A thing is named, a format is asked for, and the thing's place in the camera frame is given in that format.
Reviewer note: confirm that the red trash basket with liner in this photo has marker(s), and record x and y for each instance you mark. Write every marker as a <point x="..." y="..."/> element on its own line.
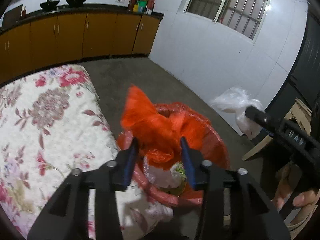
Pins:
<point x="170" y="187"/>

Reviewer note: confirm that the red bag with containers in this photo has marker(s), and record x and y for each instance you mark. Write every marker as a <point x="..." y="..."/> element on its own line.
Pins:
<point x="141" y="6"/>

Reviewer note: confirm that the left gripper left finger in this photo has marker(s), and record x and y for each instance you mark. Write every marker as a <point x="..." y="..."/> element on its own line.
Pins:
<point x="121" y="174"/>

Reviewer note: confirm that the wooden furniture piece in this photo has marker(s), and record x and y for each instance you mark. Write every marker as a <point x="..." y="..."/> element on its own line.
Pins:
<point x="296" y="190"/>

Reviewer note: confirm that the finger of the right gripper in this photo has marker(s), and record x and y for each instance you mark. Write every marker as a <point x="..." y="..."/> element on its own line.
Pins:
<point x="264" y="120"/>

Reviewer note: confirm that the black wok left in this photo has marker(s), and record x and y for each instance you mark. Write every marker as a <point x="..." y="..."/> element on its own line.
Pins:
<point x="49" y="5"/>

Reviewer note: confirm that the clear plastic bag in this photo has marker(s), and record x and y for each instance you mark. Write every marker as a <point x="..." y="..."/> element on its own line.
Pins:
<point x="236" y="100"/>

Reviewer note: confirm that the small red bottle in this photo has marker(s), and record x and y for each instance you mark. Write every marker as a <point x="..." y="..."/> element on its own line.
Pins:
<point x="23" y="13"/>

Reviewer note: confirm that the floral white tablecloth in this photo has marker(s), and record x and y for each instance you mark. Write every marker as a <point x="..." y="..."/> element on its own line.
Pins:
<point x="51" y="123"/>

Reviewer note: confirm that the dark cutting board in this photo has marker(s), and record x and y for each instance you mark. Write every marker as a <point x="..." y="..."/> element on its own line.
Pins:
<point x="11" y="17"/>

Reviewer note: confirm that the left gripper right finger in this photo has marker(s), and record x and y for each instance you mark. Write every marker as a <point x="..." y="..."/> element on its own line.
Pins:
<point x="192" y="161"/>

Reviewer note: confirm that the barred window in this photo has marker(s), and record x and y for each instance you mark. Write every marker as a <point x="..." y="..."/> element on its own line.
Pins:
<point x="243" y="16"/>

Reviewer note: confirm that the orange lower kitchen cabinets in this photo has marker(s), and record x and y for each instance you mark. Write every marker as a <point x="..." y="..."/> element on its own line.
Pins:
<point x="68" y="35"/>

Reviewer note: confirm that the orange plastic bag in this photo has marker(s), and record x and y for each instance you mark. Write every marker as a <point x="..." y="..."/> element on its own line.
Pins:
<point x="159" y="128"/>

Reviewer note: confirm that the person's right hand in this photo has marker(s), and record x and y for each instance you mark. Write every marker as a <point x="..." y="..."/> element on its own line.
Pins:
<point x="305" y="201"/>

